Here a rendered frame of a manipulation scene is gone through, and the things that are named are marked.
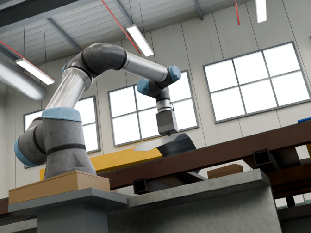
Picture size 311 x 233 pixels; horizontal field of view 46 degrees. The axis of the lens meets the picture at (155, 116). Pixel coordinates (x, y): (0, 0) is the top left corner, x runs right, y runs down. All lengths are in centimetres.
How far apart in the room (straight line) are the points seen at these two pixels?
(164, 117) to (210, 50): 942
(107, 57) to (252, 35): 991
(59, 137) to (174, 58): 1027
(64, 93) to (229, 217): 70
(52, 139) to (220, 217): 57
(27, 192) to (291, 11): 1088
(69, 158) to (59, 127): 10
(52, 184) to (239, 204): 57
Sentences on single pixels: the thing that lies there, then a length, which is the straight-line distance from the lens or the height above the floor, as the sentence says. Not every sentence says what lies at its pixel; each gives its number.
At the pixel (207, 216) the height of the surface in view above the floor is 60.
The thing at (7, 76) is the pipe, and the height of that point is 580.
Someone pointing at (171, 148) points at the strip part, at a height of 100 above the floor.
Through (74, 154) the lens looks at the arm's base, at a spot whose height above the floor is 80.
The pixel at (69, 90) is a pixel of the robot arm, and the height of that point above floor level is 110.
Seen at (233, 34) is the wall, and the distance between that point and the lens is 1130.
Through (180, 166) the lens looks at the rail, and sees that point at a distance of 132.
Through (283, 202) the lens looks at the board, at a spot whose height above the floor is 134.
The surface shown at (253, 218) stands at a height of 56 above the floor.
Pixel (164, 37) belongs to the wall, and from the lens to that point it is 1172.
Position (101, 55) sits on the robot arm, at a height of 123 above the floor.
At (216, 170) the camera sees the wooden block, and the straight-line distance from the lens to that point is 119.
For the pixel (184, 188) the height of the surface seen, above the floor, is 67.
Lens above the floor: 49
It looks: 21 degrees up
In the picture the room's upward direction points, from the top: 9 degrees counter-clockwise
